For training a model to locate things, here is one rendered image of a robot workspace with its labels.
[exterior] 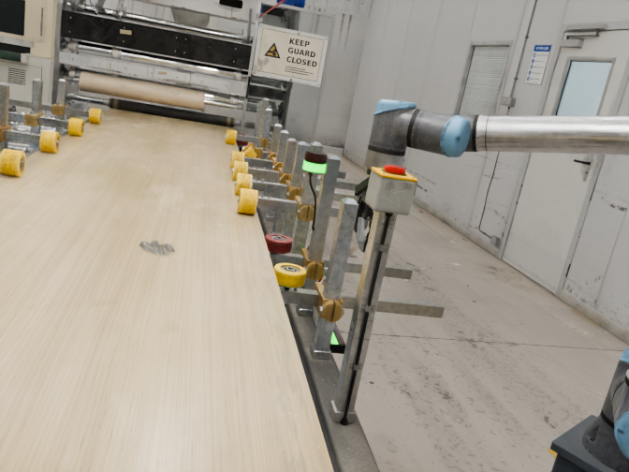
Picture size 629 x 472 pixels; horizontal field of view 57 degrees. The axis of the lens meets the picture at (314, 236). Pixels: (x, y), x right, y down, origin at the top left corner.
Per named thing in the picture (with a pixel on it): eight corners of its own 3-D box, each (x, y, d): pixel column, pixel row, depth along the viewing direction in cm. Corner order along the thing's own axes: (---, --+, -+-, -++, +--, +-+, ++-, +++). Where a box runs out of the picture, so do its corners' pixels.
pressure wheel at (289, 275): (279, 301, 151) (286, 258, 148) (305, 311, 147) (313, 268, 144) (260, 308, 144) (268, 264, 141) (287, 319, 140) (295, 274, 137)
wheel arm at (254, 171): (356, 189, 246) (358, 181, 245) (358, 191, 243) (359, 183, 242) (238, 172, 236) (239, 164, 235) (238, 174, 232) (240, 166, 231)
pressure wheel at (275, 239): (285, 270, 173) (291, 233, 170) (288, 280, 166) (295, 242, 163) (257, 267, 172) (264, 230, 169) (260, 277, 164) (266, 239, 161)
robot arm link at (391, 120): (413, 103, 130) (372, 95, 134) (401, 157, 134) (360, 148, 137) (423, 104, 139) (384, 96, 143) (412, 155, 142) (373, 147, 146)
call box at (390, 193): (397, 210, 114) (405, 170, 112) (408, 219, 108) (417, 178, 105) (363, 205, 113) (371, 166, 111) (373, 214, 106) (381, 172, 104)
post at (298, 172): (285, 268, 220) (307, 141, 207) (286, 272, 217) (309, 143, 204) (276, 267, 220) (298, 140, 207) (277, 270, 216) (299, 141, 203)
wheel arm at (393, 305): (436, 316, 155) (440, 301, 154) (441, 321, 152) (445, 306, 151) (275, 300, 146) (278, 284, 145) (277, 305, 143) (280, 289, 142)
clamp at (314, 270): (314, 265, 176) (317, 249, 174) (322, 281, 163) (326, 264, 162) (296, 262, 174) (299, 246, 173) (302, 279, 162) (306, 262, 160)
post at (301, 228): (296, 284, 196) (321, 142, 183) (298, 287, 193) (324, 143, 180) (285, 283, 195) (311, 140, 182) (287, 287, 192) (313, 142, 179)
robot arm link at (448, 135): (475, 118, 136) (425, 108, 141) (467, 118, 126) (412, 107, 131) (466, 157, 139) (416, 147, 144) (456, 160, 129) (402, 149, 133)
